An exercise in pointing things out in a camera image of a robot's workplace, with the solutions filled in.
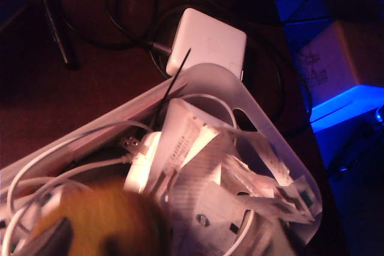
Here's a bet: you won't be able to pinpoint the white charging cable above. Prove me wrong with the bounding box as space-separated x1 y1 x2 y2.
0 119 154 256

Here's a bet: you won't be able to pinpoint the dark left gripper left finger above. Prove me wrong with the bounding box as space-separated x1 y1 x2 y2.
49 216 75 252

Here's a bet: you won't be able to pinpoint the black zip tie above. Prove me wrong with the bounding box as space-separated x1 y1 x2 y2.
151 48 192 125

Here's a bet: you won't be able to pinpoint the dark pen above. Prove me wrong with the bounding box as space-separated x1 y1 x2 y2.
31 0 80 71

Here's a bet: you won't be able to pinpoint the cardboard box with printed symbols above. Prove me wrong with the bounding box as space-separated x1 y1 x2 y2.
295 21 384 89

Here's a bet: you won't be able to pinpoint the brown fuzzy kiwi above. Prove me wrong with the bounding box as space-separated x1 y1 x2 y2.
29 177 172 256

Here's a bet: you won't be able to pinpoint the white wall plug charger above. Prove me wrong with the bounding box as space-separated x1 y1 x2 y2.
124 131 165 194

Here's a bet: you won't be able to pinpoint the white power adapter brick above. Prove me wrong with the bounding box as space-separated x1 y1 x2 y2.
166 8 248 78

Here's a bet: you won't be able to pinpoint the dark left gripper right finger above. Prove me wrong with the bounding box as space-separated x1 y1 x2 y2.
103 231 133 256

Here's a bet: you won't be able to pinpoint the translucent plastic box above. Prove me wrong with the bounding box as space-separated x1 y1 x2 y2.
0 62 323 256

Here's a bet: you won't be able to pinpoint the crumpled paper receipts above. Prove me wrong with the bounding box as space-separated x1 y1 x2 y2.
161 97 319 256

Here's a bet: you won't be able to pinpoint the black adapter cable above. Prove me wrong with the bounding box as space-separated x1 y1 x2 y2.
104 0 289 137

